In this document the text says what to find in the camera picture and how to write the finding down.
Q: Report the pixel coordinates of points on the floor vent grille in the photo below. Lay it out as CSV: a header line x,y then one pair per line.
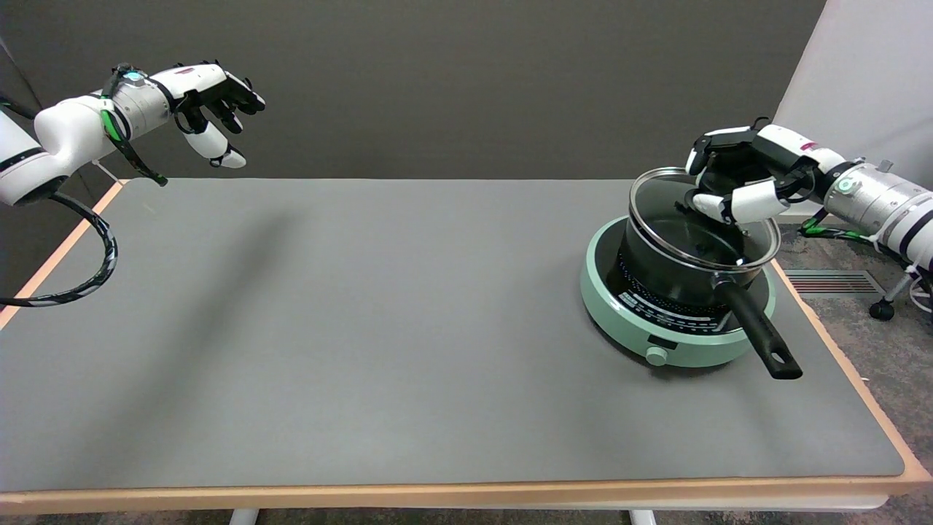
x,y
838,283

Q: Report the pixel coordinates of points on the grey table mat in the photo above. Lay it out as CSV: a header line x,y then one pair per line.
x,y
364,328

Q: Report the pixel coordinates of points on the glass pot lid black knob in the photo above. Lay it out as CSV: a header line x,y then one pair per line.
x,y
656,215

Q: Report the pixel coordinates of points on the white table leg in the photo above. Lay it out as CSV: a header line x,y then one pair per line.
x,y
643,518
244,518

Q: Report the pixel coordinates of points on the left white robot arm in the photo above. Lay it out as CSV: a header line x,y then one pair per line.
x,y
65,131

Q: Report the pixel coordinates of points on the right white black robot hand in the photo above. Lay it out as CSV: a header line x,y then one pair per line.
x,y
780,142

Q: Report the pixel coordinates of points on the white partition board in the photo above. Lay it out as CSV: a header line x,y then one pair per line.
x,y
875,73

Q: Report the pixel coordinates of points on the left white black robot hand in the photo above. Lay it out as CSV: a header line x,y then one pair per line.
x,y
197,76

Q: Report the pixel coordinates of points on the mint green induction cooker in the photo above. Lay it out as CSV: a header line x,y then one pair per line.
x,y
619,321

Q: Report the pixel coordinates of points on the wheeled metal stand base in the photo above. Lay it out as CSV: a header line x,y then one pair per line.
x,y
882,309

